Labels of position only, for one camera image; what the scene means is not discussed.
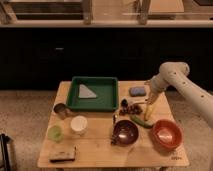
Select blue sponge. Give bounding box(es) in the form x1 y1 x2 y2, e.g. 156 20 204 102
129 87 146 97

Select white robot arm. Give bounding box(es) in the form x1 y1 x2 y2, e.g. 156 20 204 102
147 62 213 129

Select green plastic tray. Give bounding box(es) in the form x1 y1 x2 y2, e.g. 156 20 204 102
66 76 118 112

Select yellow banana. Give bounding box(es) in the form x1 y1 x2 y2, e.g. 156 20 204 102
144 104 155 121

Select dark grape bunch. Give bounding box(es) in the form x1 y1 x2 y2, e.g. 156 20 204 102
119 104 143 115

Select green cucumber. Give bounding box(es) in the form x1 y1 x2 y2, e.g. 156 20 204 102
130 115 153 129

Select dark eggplant toy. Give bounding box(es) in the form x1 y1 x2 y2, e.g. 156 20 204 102
121 99 129 109

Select red bowl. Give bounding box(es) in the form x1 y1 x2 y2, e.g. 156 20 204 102
152 119 183 150

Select dark purple bowl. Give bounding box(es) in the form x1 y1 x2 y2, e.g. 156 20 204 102
112 120 139 146

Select wooden table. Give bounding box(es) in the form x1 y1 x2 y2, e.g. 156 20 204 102
37 80 190 169

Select grey triangular cloth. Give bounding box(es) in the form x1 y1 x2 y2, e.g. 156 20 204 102
78 84 97 98

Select white cup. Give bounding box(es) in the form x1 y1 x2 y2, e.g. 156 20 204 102
70 116 88 135

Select metal cup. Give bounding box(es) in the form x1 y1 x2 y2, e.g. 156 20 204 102
53 103 71 120

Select green cup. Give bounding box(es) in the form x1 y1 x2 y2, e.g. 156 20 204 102
47 125 63 143

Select brown bread slice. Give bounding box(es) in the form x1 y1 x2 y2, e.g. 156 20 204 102
49 146 76 162

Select black chair part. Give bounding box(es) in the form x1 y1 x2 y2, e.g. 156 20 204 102
0 134 11 171

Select wooden shelf rack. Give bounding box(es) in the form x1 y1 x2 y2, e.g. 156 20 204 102
0 0 213 28

